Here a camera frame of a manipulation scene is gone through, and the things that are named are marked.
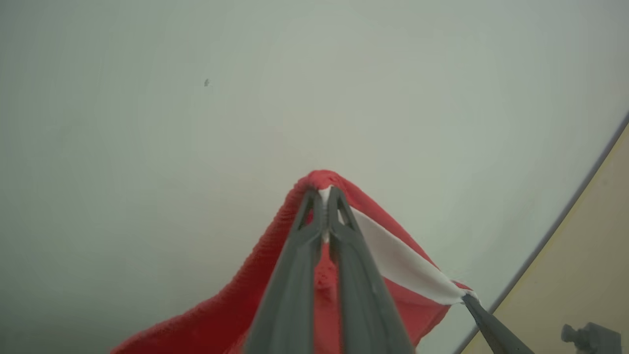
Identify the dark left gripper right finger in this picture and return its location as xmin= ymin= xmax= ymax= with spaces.
xmin=327 ymin=187 xmax=416 ymax=354

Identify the red white-trimmed garment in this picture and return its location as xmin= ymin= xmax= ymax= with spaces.
xmin=111 ymin=170 xmax=477 ymax=354

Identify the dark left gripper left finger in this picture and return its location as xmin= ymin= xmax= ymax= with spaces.
xmin=244 ymin=189 xmax=327 ymax=354

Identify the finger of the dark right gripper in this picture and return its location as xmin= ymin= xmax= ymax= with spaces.
xmin=462 ymin=293 xmax=536 ymax=354

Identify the dark baseboard strip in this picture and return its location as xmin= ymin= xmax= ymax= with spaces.
xmin=455 ymin=112 xmax=629 ymax=354

